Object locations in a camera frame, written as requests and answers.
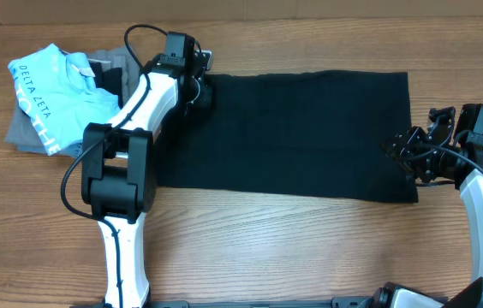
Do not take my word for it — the black t-shirt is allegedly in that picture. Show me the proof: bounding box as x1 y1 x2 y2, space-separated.
157 70 418 203

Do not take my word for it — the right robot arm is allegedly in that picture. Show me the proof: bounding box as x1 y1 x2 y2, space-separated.
373 127 483 307

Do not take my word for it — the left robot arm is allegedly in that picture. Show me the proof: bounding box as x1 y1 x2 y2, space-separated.
77 32 213 307

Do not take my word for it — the black folded garment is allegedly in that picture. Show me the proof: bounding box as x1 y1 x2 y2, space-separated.
90 62 123 107

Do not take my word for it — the blue denim garment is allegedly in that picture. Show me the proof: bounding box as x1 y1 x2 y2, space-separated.
59 143 83 158

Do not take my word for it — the light blue printed t-shirt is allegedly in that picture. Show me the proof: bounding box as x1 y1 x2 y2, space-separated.
8 44 120 156

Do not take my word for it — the grey folded garment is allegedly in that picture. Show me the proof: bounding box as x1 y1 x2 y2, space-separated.
5 47 139 155

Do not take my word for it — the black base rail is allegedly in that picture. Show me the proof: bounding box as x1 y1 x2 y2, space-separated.
74 294 448 308

